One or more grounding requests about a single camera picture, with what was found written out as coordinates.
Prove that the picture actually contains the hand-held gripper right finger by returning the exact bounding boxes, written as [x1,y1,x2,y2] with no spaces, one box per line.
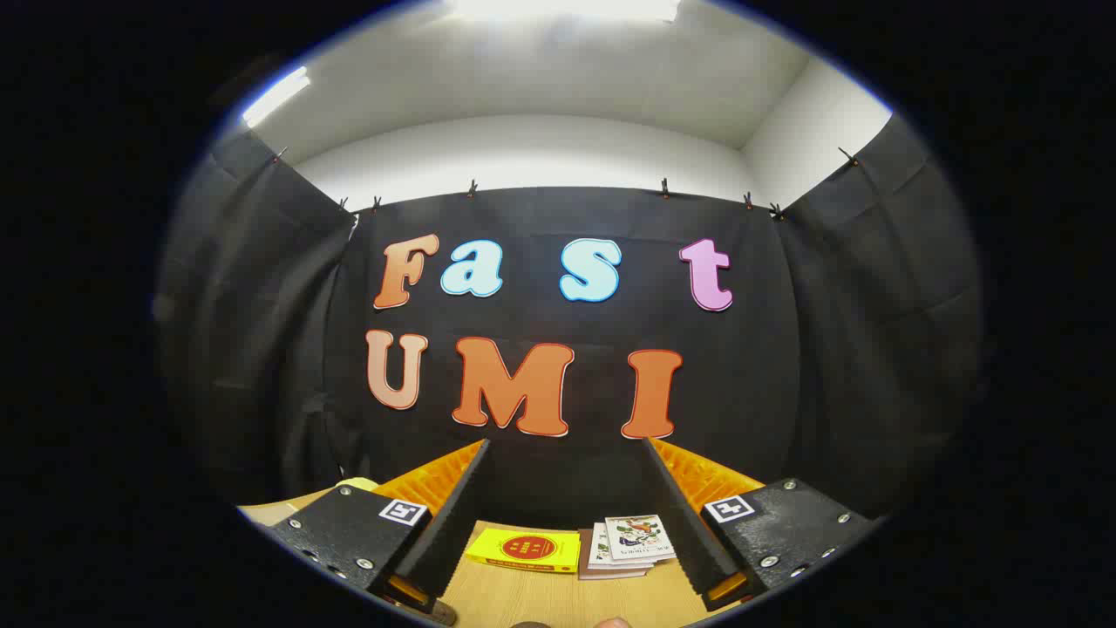
[643,438,878,613]

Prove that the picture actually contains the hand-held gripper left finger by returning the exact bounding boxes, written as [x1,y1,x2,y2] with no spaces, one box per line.
[266,439,491,627]

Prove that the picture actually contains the yellow book with red circle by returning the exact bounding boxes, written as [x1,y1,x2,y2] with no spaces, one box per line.
[465,527,582,574]

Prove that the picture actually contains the black backdrop cloth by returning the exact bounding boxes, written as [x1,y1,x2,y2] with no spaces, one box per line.
[157,113,986,533]

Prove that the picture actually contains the ceiling tube light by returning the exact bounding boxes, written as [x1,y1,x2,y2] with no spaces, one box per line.
[242,67,310,127]

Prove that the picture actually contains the long ceiling light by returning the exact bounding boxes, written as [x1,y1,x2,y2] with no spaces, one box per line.
[445,0,681,23]

